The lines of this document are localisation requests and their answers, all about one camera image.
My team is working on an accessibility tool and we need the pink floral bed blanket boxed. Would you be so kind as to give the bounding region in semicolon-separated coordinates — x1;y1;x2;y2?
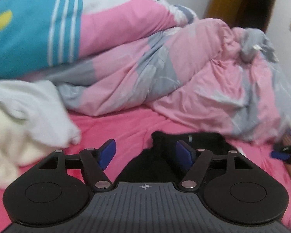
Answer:
0;106;291;233

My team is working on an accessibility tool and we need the cream white fleece garment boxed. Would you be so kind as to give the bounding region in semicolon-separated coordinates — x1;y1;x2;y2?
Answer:
0;80;81;189

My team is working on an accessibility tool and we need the black garment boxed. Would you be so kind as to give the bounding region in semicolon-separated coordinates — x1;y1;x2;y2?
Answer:
114;131;236;184

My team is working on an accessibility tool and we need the blue pink striped pillow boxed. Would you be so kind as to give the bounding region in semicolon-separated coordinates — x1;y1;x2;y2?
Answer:
0;0;186;79

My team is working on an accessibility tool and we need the pink grey floral duvet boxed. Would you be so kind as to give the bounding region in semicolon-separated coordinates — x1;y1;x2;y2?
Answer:
25;18;291;143

